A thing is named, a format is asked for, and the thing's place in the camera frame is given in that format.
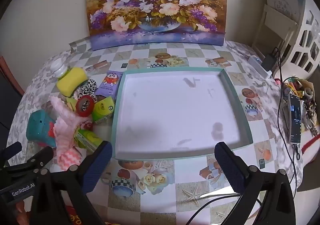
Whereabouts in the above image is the black charger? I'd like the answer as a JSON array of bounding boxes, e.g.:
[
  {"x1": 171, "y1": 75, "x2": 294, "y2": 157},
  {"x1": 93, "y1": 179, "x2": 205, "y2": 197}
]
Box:
[{"x1": 261, "y1": 53, "x2": 275, "y2": 71}]

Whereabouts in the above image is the reddish brown wooden frame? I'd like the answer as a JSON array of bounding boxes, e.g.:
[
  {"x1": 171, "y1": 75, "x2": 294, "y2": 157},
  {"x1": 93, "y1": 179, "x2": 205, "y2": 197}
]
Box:
[{"x1": 0, "y1": 55, "x2": 25, "y2": 96}]

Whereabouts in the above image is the pink white chevron cloth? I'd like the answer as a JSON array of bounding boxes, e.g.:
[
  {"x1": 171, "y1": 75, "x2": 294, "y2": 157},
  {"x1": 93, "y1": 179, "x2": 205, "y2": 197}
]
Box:
[{"x1": 57, "y1": 147, "x2": 83, "y2": 172}]

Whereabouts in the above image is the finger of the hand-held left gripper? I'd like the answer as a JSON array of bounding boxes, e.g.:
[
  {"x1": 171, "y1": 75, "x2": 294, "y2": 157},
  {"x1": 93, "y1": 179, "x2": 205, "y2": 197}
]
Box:
[
  {"x1": 0, "y1": 142, "x2": 22, "y2": 163},
  {"x1": 25, "y1": 147, "x2": 54, "y2": 173}
]

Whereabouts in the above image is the smartphone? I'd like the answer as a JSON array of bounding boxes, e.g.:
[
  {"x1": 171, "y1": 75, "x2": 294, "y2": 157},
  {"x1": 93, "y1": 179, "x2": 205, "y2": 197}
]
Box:
[{"x1": 287, "y1": 93, "x2": 304, "y2": 144}]

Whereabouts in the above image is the white lattice chair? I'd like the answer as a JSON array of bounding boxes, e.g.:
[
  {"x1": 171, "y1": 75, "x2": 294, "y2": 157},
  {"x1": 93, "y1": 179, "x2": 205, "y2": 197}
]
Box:
[{"x1": 271, "y1": 0, "x2": 320, "y2": 79}]

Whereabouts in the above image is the white bottle with green label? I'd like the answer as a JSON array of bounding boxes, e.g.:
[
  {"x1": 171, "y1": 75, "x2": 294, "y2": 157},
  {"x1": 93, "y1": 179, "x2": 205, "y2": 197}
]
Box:
[{"x1": 50, "y1": 58, "x2": 69, "y2": 80}]

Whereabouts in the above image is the basket of small clutter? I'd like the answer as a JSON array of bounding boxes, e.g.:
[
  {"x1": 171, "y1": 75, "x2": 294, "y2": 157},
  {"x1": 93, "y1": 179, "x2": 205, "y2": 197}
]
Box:
[{"x1": 282, "y1": 76, "x2": 320, "y2": 138}]

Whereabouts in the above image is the white wooden frame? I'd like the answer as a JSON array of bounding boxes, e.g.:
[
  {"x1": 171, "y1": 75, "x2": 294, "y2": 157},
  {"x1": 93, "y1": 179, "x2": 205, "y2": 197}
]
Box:
[{"x1": 251, "y1": 3, "x2": 298, "y2": 50}]

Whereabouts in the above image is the flower painting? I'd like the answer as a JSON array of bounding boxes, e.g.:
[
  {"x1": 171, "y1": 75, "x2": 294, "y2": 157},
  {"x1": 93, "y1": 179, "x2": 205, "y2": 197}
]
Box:
[{"x1": 84, "y1": 0, "x2": 227, "y2": 51}]

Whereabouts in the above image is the red white floral cloth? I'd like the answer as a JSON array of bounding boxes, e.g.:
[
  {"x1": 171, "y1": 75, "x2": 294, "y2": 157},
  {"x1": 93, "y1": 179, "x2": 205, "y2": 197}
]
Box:
[{"x1": 80, "y1": 120, "x2": 94, "y2": 132}]

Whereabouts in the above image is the teal tray with white inside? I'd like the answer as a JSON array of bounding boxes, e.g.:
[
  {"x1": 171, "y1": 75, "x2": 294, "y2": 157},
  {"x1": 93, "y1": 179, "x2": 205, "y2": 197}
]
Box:
[{"x1": 111, "y1": 66, "x2": 253, "y2": 160}]

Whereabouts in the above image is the white power strip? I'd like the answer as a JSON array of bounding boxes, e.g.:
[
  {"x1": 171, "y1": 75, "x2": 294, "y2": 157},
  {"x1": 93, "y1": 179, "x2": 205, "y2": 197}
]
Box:
[{"x1": 247, "y1": 55, "x2": 273, "y2": 78}]

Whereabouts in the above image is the pink fluffy cloth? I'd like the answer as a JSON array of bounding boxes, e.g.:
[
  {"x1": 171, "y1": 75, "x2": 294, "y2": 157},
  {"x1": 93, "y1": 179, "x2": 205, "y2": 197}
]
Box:
[{"x1": 50, "y1": 96, "x2": 87, "y2": 155}]

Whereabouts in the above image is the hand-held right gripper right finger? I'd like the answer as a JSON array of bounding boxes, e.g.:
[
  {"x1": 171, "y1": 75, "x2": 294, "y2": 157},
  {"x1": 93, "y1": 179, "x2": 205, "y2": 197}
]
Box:
[{"x1": 214, "y1": 141, "x2": 303, "y2": 225}]

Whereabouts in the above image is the yellow sponge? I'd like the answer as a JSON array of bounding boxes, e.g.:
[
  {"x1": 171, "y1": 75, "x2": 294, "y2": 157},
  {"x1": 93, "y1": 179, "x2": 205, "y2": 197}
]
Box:
[{"x1": 56, "y1": 67, "x2": 88, "y2": 97}]

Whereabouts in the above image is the red patterned tape roll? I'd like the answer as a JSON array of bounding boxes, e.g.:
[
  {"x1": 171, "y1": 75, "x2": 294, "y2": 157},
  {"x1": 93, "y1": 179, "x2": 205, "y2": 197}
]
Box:
[{"x1": 76, "y1": 95, "x2": 95, "y2": 117}]

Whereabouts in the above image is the light green cloth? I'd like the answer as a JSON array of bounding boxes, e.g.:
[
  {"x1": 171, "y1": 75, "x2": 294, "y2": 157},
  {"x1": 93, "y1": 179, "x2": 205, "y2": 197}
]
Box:
[{"x1": 65, "y1": 97, "x2": 78, "y2": 111}]

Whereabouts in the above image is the teal cloth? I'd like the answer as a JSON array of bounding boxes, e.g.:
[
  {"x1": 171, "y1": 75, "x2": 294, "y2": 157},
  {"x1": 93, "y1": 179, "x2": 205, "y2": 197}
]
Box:
[{"x1": 26, "y1": 110, "x2": 57, "y2": 148}]

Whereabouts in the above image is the green drink carton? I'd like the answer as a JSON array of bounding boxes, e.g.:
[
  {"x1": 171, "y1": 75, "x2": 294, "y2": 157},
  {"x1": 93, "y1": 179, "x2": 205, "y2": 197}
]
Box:
[
  {"x1": 92, "y1": 96, "x2": 115, "y2": 124},
  {"x1": 74, "y1": 129, "x2": 105, "y2": 154}
]

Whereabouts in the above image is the black charging cable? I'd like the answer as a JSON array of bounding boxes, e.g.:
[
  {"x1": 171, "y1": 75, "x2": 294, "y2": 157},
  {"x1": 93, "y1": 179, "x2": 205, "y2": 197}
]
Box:
[{"x1": 271, "y1": 47, "x2": 304, "y2": 193}]

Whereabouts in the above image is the black and white spotted cloth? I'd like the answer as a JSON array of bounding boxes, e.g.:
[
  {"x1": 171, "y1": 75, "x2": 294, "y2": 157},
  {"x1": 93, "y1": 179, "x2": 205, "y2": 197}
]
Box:
[{"x1": 74, "y1": 78, "x2": 98, "y2": 100}]

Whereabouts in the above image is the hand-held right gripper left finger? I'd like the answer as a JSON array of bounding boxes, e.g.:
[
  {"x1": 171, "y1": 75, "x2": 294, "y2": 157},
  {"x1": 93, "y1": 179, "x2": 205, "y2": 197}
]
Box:
[{"x1": 29, "y1": 141, "x2": 113, "y2": 225}]

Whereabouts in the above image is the person's left hand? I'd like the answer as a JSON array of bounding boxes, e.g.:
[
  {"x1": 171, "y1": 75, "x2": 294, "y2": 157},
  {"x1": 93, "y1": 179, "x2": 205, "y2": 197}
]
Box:
[{"x1": 15, "y1": 201, "x2": 29, "y2": 225}]

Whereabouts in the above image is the purple snack packet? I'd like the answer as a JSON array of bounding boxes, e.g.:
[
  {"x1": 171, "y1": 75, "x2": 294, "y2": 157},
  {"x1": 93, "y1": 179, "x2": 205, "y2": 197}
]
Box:
[{"x1": 96, "y1": 71, "x2": 123, "y2": 101}]

